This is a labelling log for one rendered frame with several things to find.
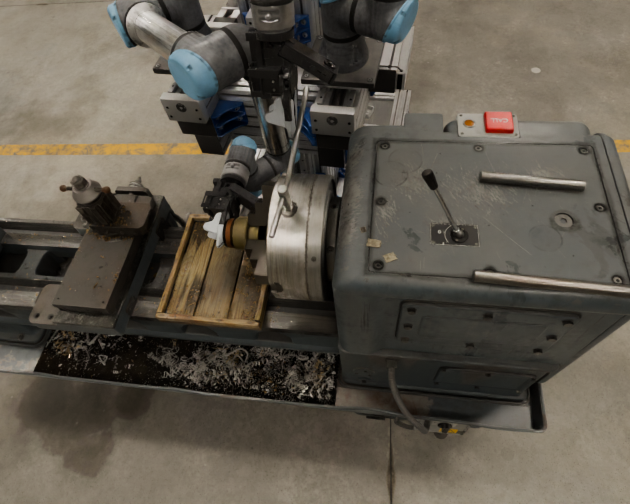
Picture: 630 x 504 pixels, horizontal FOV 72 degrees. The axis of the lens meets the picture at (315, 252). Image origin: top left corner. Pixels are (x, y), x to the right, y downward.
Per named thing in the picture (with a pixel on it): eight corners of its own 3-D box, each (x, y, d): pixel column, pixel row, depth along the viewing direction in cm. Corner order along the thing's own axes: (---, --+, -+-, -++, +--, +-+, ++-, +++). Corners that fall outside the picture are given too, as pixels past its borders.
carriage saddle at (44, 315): (173, 205, 147) (166, 194, 142) (125, 336, 123) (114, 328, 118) (92, 202, 151) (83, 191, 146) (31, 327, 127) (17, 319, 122)
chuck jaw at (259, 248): (290, 240, 106) (281, 281, 99) (292, 252, 110) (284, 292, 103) (246, 237, 107) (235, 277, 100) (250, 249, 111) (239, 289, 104)
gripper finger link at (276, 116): (269, 135, 93) (264, 93, 87) (296, 136, 92) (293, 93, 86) (266, 142, 91) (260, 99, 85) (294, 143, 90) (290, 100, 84)
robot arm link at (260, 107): (252, -1, 104) (286, 149, 145) (214, 19, 101) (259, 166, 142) (281, 16, 99) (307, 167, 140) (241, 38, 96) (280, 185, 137)
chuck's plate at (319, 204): (339, 210, 128) (331, 148, 99) (329, 314, 117) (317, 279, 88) (328, 210, 129) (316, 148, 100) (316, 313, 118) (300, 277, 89)
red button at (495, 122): (509, 118, 101) (511, 111, 99) (512, 136, 98) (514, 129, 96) (482, 117, 102) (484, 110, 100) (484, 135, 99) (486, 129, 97)
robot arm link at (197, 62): (160, 22, 135) (255, 83, 105) (118, 43, 131) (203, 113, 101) (142, -20, 125) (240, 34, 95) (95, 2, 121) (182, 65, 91)
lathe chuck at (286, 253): (327, 210, 129) (316, 148, 100) (316, 313, 118) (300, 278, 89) (298, 208, 130) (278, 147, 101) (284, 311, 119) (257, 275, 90)
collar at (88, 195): (106, 182, 120) (100, 174, 117) (95, 204, 116) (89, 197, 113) (80, 181, 121) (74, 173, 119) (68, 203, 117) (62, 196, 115)
